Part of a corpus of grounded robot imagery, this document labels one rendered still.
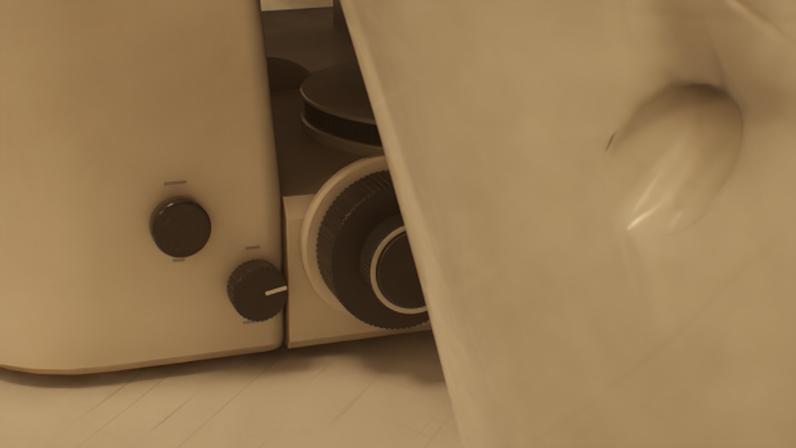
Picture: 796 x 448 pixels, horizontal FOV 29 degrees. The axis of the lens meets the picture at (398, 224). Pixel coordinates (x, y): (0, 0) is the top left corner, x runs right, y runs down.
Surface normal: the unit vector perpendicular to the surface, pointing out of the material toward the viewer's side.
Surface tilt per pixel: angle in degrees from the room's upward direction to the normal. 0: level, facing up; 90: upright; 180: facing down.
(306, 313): 90
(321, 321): 90
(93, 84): 90
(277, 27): 0
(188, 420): 0
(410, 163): 103
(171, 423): 0
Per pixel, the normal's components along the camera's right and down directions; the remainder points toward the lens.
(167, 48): 0.33, 0.29
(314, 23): 0.00, -0.95
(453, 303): -0.89, 0.34
